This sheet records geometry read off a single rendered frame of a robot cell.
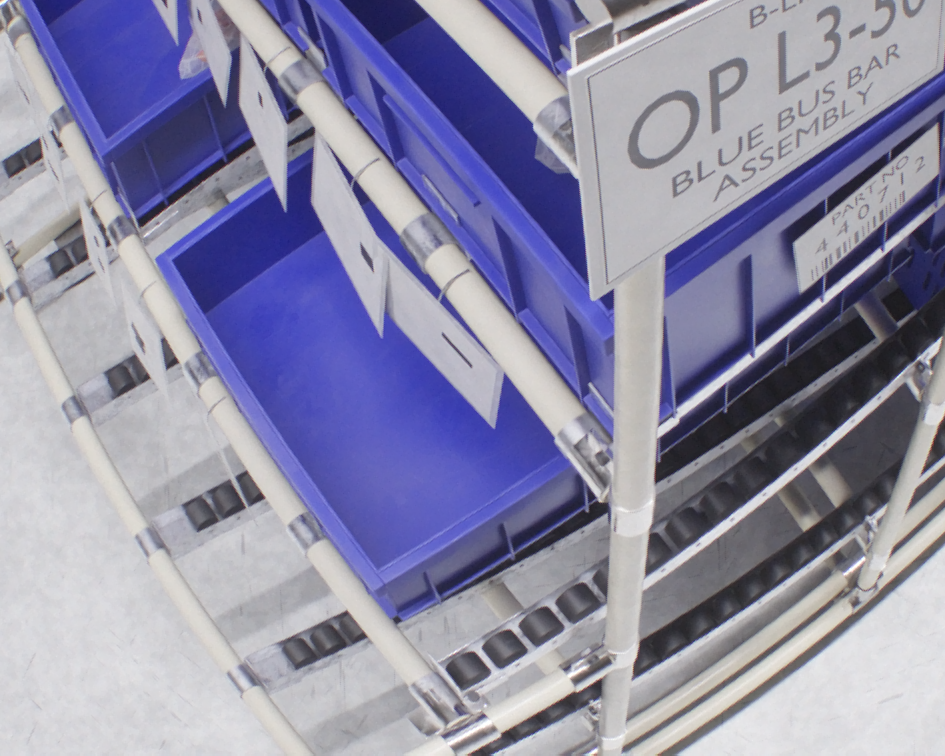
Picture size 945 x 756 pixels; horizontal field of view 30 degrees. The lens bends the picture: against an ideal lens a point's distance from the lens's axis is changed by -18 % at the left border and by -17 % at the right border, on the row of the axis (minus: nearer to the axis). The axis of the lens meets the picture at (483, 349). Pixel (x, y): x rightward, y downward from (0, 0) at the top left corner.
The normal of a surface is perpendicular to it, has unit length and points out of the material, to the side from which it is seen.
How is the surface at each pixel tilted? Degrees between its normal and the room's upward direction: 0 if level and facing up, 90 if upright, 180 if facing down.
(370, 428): 3
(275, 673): 11
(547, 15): 90
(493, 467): 3
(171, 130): 90
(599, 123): 90
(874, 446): 0
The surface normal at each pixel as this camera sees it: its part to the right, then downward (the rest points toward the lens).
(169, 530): 0.10, -0.54
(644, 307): 0.12, 0.88
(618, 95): 0.56, 0.72
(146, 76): -0.10, -0.43
